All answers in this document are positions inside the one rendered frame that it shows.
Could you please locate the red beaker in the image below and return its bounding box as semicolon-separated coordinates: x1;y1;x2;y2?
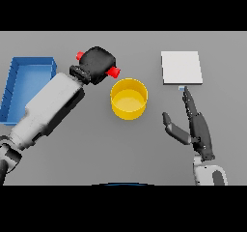
75;50;122;79

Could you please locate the yellow bowl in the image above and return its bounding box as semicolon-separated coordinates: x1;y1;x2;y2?
109;77;150;121

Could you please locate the blue tray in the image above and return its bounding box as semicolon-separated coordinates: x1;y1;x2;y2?
0;56;58;127

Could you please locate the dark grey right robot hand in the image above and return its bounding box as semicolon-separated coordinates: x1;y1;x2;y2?
161;86;216;161

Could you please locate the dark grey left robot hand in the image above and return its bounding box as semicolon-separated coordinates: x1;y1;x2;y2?
69;45;117;86

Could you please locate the pale square measuring scale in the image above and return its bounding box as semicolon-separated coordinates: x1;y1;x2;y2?
160;50;204;91

